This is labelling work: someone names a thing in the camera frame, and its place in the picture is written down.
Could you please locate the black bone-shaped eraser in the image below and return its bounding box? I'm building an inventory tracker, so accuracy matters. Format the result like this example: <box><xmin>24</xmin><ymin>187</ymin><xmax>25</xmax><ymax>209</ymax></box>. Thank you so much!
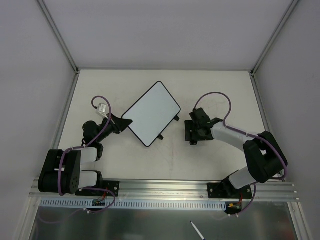
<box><xmin>189</xmin><ymin>141</ymin><xmax>198</xmax><ymax>146</ymax></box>

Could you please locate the white whiteboard black frame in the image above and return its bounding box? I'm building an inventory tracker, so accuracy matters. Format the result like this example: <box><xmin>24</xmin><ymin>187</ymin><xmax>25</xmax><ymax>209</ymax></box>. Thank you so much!
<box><xmin>121</xmin><ymin>81</ymin><xmax>181</xmax><ymax>148</ymax></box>

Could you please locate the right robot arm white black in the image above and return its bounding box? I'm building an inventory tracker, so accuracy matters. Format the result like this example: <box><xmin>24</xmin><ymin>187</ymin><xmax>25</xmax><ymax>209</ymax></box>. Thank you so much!
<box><xmin>184</xmin><ymin>108</ymin><xmax>288</xmax><ymax>198</ymax></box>

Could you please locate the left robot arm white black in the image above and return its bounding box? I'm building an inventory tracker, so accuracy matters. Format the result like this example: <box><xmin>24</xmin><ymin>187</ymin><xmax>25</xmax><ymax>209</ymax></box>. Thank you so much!
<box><xmin>37</xmin><ymin>114</ymin><xmax>133</xmax><ymax>196</ymax></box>

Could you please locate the black whiteboard clip upper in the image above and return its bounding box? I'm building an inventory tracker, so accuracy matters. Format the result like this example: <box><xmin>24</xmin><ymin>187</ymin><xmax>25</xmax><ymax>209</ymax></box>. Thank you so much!
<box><xmin>173</xmin><ymin>115</ymin><xmax>180</xmax><ymax>122</ymax></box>

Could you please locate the black whiteboard clip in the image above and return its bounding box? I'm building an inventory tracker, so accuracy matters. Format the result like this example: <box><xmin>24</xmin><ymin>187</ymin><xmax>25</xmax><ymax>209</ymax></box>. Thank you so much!
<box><xmin>158</xmin><ymin>134</ymin><xmax>164</xmax><ymax>141</ymax></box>
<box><xmin>173</xmin><ymin>115</ymin><xmax>180</xmax><ymax>122</ymax></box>

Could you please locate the black whiteboard clip lower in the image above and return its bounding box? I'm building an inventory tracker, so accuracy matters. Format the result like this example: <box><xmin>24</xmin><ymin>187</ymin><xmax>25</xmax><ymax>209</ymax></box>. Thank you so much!
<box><xmin>158</xmin><ymin>134</ymin><xmax>164</xmax><ymax>141</ymax></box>

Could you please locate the white marker pen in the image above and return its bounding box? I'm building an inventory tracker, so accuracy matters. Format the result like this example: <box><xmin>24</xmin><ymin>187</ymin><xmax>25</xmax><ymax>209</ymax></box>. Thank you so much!
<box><xmin>190</xmin><ymin>221</ymin><xmax>205</xmax><ymax>240</ymax></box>

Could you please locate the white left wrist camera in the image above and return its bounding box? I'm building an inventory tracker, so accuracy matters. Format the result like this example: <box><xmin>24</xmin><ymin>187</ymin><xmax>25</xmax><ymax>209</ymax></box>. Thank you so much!
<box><xmin>96</xmin><ymin>103</ymin><xmax>109</xmax><ymax>118</ymax></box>

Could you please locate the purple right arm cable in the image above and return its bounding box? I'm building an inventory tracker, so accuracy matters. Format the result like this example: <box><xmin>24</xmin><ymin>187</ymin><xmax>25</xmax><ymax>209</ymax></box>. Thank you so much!
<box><xmin>193</xmin><ymin>91</ymin><xmax>288</xmax><ymax>218</ymax></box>

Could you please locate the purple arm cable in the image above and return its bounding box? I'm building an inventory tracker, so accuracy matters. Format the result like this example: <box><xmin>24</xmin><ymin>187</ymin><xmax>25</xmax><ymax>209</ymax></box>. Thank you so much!
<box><xmin>193</xmin><ymin>91</ymin><xmax>288</xmax><ymax>218</ymax></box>
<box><xmin>37</xmin><ymin>94</ymin><xmax>117</xmax><ymax>224</ymax></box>

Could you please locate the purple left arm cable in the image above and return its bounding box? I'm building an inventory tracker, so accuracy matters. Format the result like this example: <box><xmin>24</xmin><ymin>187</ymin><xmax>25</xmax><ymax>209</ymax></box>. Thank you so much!
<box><xmin>37</xmin><ymin>94</ymin><xmax>117</xmax><ymax>224</ymax></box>

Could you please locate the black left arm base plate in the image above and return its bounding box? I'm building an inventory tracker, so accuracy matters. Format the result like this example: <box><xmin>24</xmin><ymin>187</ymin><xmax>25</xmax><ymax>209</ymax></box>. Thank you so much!
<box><xmin>75</xmin><ymin>180</ymin><xmax>120</xmax><ymax>198</ymax></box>

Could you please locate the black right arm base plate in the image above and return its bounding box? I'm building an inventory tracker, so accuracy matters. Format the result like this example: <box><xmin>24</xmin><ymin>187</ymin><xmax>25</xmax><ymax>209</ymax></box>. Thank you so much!
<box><xmin>206</xmin><ymin>181</ymin><xmax>253</xmax><ymax>200</ymax></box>

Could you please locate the aluminium mounting rail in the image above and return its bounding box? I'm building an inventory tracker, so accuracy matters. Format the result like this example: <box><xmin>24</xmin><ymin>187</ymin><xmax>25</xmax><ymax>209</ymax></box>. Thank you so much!
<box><xmin>28</xmin><ymin>176</ymin><xmax>300</xmax><ymax>202</ymax></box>

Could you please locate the white slotted cable duct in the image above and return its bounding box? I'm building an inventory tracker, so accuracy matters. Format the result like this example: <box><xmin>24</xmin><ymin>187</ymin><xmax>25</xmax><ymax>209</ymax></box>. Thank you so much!
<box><xmin>39</xmin><ymin>197</ymin><xmax>227</xmax><ymax>212</ymax></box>

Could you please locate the left aluminium frame post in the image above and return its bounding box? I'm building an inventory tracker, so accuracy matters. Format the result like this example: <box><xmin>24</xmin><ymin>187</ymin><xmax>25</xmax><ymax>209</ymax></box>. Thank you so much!
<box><xmin>35</xmin><ymin>0</ymin><xmax>79</xmax><ymax>74</ymax></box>

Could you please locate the aluminium frame post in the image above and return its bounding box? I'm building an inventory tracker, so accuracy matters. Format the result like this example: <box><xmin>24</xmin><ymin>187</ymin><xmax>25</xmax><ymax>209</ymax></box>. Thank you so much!
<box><xmin>250</xmin><ymin>0</ymin><xmax>300</xmax><ymax>76</ymax></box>
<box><xmin>35</xmin><ymin>0</ymin><xmax>79</xmax><ymax>74</ymax></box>

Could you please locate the right aluminium frame post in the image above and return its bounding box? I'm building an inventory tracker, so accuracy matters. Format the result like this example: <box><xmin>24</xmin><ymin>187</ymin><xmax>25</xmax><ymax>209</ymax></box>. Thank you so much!
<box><xmin>250</xmin><ymin>0</ymin><xmax>300</xmax><ymax>76</ymax></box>

